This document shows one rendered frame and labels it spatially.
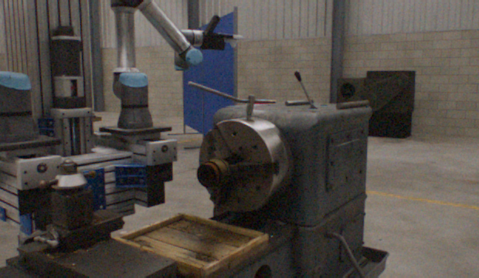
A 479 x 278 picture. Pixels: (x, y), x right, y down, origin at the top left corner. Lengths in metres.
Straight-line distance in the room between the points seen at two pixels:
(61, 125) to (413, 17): 10.30
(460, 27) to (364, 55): 2.23
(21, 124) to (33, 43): 0.37
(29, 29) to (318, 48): 10.66
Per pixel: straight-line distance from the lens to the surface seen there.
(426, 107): 11.30
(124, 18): 2.01
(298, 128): 1.47
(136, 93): 1.85
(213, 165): 1.32
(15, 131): 1.61
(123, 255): 1.07
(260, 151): 1.37
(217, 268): 1.16
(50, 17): 1.89
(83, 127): 1.85
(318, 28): 12.23
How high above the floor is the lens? 1.38
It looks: 8 degrees down
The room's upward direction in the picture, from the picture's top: straight up
